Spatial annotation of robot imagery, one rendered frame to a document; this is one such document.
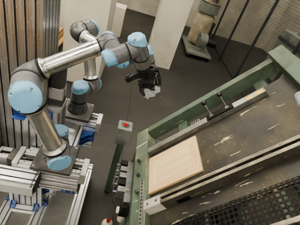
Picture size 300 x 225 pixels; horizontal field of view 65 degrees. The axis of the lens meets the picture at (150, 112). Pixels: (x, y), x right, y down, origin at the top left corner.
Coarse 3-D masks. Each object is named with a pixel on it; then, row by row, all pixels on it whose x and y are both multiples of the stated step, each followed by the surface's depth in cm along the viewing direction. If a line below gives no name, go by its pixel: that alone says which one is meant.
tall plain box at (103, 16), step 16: (80, 0) 321; (96, 0) 320; (112, 0) 337; (80, 16) 333; (96, 16) 332; (112, 16) 391; (64, 32) 346; (64, 48) 361; (80, 64) 376; (96, 64) 376
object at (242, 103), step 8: (256, 96) 153; (264, 96) 153; (240, 104) 156; (248, 104) 156; (224, 112) 161; (232, 112) 160; (200, 120) 171; (216, 120) 165; (192, 128) 170; (200, 128) 169; (176, 136) 176; (184, 136) 174; (160, 144) 181; (168, 144) 179; (152, 152) 184
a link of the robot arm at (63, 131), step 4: (56, 124) 132; (60, 124) 133; (56, 128) 129; (60, 128) 130; (64, 128) 130; (60, 132) 127; (64, 132) 127; (68, 132) 130; (60, 136) 125; (64, 136) 127; (68, 136) 133; (68, 140) 130
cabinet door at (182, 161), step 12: (180, 144) 170; (192, 144) 162; (156, 156) 178; (168, 156) 170; (180, 156) 162; (192, 156) 154; (156, 168) 169; (168, 168) 161; (180, 168) 154; (192, 168) 147; (156, 180) 161; (168, 180) 153; (180, 180) 148
